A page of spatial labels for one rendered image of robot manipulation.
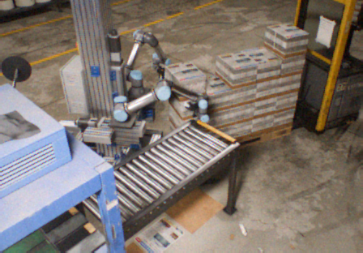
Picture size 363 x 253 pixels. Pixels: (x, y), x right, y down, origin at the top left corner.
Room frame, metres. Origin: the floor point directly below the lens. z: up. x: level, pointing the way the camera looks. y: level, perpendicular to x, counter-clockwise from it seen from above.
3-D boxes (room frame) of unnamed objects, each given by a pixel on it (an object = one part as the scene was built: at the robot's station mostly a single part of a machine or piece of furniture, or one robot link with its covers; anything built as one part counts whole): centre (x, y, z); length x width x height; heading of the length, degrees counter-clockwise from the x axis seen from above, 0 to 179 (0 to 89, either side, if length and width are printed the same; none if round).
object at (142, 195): (1.94, 0.37, 0.77); 0.47 x 0.05 x 0.05; 45
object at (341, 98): (4.03, -1.88, 0.40); 0.69 x 0.55 x 0.80; 23
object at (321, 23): (3.89, -1.55, 1.28); 0.57 x 0.01 x 0.65; 23
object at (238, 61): (3.46, -0.59, 1.06); 0.37 x 0.29 x 0.01; 23
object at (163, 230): (2.10, 0.21, 0.00); 0.37 x 0.28 x 0.01; 135
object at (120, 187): (1.89, 0.41, 0.77); 0.47 x 0.05 x 0.05; 45
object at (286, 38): (3.72, -1.14, 0.65); 0.39 x 0.30 x 1.29; 23
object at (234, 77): (3.49, -0.58, 0.95); 0.38 x 0.29 x 0.23; 23
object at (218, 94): (3.43, -0.47, 0.42); 1.17 x 0.39 x 0.83; 113
